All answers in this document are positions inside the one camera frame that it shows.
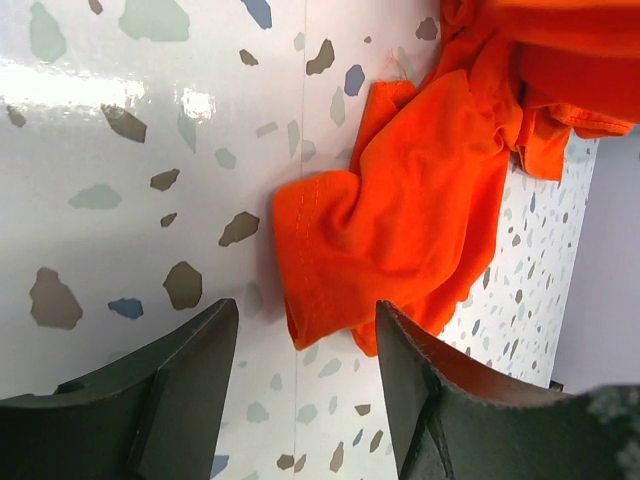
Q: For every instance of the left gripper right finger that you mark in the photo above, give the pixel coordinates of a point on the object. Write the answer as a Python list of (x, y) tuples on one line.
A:
[(452, 417)]

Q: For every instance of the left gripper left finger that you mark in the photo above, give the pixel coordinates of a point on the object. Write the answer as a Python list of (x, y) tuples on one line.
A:
[(156, 413)]

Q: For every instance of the orange t shirt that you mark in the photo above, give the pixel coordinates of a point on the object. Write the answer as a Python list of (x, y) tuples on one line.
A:
[(414, 218)]

